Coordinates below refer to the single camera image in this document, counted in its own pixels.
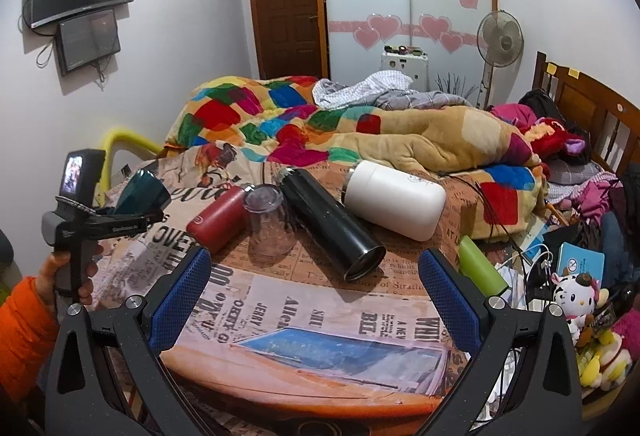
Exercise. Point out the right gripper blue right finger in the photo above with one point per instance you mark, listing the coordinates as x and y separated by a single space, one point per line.
446 289

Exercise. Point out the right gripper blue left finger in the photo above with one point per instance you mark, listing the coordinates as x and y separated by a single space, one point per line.
173 297

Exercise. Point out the dark green ceramic cup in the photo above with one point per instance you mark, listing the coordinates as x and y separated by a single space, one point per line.
144 193

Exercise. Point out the orange jacket sleeve forearm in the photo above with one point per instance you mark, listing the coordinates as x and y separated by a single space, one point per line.
28 335

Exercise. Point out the person's left hand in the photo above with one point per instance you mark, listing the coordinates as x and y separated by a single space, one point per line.
45 280

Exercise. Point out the light green bottle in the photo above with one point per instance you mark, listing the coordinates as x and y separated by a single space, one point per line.
475 265

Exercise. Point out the newspaper print tablecloth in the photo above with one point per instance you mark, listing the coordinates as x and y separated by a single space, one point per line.
286 335

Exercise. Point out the red thermos bottle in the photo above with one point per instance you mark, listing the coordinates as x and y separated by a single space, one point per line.
221 221

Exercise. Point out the white cow plush toy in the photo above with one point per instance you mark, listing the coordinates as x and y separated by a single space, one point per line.
579 295

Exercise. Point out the white thermos bottle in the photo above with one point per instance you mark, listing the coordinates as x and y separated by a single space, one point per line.
406 204

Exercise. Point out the blue white booklet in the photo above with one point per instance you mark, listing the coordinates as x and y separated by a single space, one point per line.
574 260

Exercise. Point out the clear plastic tumbler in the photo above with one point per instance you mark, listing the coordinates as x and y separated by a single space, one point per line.
271 232

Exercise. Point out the colourful patchwork blanket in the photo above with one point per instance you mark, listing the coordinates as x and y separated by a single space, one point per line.
277 121

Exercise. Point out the black thermos bottle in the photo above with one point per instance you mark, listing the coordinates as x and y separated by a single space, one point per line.
353 251

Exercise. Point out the yellow plush toy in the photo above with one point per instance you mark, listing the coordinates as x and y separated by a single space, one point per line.
604 363

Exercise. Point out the red plush toy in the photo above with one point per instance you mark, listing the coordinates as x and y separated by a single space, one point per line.
550 139

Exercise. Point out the grey white checked cloth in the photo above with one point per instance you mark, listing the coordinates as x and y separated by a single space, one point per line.
386 89

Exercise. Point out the wooden bed headboard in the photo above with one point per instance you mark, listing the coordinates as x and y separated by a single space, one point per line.
611 121

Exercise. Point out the white bedside cabinet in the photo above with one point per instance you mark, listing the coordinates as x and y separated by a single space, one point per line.
411 61

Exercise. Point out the standing electric fan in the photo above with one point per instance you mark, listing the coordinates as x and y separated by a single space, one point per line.
500 42

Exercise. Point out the dark brown wooden door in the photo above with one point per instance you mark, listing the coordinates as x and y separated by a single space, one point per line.
287 38

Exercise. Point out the camera with small screen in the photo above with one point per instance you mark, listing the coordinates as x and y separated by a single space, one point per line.
81 173

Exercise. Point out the yellow padded rail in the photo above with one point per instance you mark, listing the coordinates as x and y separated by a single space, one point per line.
119 139

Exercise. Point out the small wall mounted monitor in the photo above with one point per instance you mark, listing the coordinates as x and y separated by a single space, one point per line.
86 39

